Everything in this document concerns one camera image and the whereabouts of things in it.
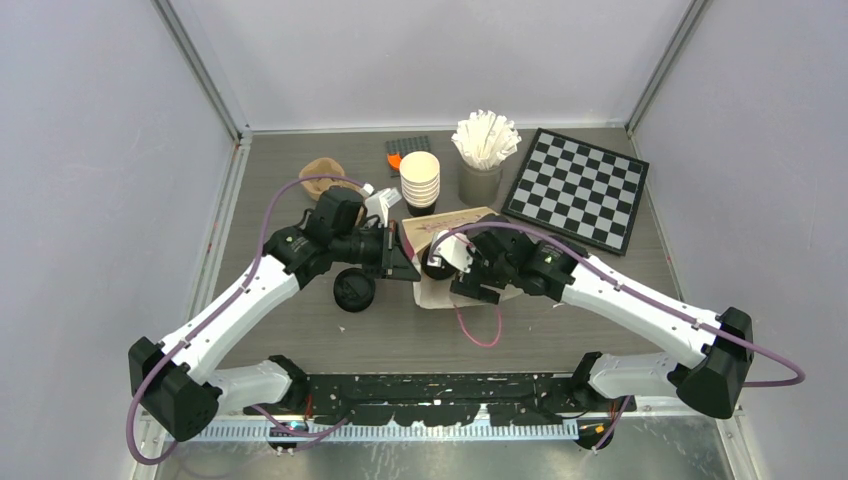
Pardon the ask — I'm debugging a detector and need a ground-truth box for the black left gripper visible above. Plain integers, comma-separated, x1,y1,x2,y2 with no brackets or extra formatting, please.
333,220,421,282

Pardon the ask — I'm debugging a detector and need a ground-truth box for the yellow pink paper bag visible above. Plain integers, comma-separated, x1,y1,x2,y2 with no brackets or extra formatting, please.
402,207,503,348

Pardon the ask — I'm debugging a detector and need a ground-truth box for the stack of paper cups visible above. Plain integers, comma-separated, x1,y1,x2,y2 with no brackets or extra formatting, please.
399,151,441,217

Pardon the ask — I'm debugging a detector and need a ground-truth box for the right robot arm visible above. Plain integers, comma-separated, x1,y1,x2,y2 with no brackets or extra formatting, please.
427,217,754,419

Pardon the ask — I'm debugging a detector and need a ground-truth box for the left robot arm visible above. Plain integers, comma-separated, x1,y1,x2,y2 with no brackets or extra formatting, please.
129,186,421,442

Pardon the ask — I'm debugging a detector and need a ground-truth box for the stack of black cup lids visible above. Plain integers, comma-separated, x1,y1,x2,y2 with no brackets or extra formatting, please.
333,268,376,313

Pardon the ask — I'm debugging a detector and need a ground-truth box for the orange curved toy piece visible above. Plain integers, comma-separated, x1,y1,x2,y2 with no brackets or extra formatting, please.
386,153,403,174

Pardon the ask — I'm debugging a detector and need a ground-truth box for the black white checkerboard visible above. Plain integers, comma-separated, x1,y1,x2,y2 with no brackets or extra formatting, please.
501,128,650,256

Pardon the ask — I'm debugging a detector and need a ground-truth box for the brown pulp cup carrier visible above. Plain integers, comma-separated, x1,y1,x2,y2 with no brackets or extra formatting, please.
299,157,345,201

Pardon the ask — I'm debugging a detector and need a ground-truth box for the white paper-wrapped straws bundle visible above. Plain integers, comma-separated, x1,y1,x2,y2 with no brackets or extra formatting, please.
451,110,522,171

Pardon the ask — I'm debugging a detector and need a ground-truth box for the small dark mat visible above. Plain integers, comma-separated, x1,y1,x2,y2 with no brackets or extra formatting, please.
385,135,432,158

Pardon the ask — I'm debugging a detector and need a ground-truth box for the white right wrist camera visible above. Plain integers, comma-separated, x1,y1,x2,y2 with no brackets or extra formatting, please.
429,230,473,273

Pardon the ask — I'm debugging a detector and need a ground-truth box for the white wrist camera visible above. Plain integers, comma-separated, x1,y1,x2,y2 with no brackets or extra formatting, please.
358,183,402,228
429,230,473,273

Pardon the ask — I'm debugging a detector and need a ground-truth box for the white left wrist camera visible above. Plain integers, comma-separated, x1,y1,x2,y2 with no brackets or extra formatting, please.
358,183,402,228

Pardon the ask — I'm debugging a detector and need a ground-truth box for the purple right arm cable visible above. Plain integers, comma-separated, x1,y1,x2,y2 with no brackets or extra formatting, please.
427,221,807,452

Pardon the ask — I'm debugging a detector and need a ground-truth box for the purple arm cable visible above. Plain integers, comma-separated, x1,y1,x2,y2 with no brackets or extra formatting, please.
427,221,807,452
125,174,372,467

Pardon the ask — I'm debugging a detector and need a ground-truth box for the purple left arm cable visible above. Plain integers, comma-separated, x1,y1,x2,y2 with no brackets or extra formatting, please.
125,174,372,467

